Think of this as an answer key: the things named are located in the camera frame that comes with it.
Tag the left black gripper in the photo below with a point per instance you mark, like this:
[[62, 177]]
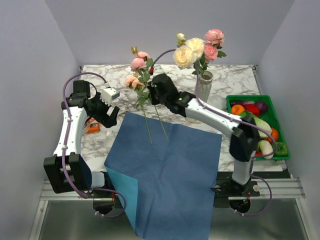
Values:
[[112, 120]]

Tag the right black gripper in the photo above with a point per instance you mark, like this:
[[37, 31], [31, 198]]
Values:
[[151, 90]]

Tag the pink flower bouquet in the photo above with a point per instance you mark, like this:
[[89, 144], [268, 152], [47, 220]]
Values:
[[137, 84]]

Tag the pink rose stem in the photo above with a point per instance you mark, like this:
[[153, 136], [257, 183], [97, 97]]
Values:
[[140, 67], [214, 37]]

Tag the small white flower sprig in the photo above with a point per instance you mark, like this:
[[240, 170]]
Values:
[[188, 51]]

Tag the single green flower stem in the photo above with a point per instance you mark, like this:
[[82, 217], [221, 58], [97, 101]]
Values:
[[210, 54]]

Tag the blue wrapping paper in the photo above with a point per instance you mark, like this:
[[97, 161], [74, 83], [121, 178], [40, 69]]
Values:
[[175, 147]]

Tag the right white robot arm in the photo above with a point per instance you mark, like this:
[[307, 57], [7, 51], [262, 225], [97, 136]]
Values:
[[241, 131]]

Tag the white ceramic vase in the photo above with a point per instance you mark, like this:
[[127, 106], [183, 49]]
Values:
[[203, 86]]

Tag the orange packet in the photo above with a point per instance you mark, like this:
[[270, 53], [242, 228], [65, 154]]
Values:
[[91, 127]]

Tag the orange pepper toy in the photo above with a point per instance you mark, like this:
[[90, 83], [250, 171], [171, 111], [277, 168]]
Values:
[[237, 109]]

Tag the red pepper toy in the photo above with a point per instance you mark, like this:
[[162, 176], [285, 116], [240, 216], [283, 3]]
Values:
[[252, 109]]

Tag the green lettuce toy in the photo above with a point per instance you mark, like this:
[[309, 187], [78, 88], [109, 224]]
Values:
[[259, 123]]

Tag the purple onion toy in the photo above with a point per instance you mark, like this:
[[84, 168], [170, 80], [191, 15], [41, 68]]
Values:
[[262, 106]]

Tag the green plastic basket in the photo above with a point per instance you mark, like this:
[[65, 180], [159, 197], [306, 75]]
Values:
[[270, 116]]

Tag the red chili toy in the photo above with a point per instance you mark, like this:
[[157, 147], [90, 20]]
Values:
[[259, 154]]

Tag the orange pumpkin toy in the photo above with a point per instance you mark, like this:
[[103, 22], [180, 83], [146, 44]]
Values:
[[274, 134]]

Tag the white radish toy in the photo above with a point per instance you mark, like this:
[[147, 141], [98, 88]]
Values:
[[266, 149]]

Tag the green pepper toy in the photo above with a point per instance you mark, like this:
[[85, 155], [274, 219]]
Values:
[[282, 150]]

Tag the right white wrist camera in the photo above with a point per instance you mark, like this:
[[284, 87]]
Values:
[[156, 70]]

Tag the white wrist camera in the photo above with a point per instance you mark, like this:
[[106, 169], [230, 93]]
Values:
[[156, 70], [107, 95]]

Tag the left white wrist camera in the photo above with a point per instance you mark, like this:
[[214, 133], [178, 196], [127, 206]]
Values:
[[107, 95]]

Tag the aluminium rail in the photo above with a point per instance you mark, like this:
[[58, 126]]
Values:
[[69, 217]]

